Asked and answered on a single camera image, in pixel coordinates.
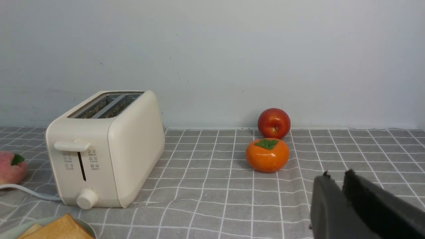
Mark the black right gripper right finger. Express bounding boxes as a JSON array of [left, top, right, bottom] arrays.
[[342, 169, 425, 239]]

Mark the red apple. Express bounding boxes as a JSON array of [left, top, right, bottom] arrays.
[[257, 108, 291, 139]]

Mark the pink peach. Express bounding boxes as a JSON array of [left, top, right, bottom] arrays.
[[0, 151, 28, 185]]

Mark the light green round plate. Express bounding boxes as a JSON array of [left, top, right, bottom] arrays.
[[0, 216, 98, 239]]

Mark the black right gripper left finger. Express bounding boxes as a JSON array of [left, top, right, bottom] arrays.
[[310, 171, 380, 239]]

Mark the white two-slot toaster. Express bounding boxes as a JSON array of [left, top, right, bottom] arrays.
[[45, 90, 165, 210]]

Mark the toast slice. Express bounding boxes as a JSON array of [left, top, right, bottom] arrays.
[[15, 223, 43, 239], [18, 214, 95, 239]]

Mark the orange persimmon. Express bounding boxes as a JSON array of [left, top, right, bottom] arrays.
[[245, 138, 290, 173]]

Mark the grey checked tablecloth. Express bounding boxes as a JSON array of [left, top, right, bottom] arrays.
[[0, 128, 425, 239]]

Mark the white power cable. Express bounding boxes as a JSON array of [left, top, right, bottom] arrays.
[[0, 184, 63, 201]]

